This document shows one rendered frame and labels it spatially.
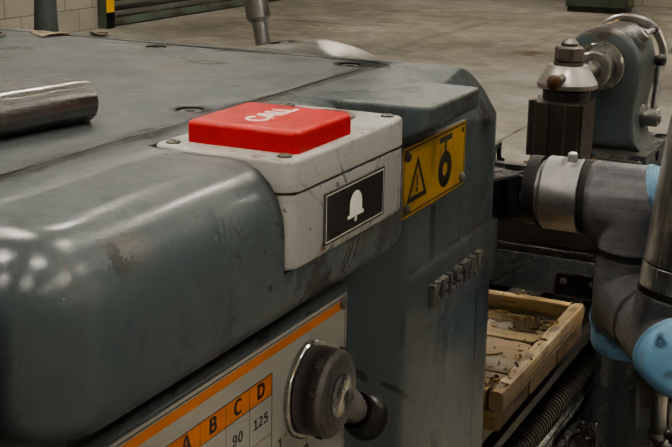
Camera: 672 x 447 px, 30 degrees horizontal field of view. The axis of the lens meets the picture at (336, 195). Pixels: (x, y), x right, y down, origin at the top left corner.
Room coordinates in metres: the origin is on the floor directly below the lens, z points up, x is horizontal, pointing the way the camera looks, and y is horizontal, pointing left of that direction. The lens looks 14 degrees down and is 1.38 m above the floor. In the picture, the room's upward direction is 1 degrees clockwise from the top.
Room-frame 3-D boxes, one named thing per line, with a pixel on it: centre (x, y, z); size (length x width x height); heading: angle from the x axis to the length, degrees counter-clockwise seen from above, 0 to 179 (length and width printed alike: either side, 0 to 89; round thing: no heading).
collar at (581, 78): (1.64, -0.30, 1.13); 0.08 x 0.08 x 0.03
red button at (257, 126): (0.60, 0.03, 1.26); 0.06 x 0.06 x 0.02; 64
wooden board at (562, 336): (1.33, -0.07, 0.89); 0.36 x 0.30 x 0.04; 64
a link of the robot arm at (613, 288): (1.19, -0.30, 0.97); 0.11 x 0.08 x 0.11; 3
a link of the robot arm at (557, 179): (1.24, -0.23, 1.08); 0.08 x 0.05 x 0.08; 154
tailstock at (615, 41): (2.19, -0.47, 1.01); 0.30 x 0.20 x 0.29; 154
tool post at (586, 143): (1.63, -0.29, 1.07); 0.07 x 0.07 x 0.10; 64
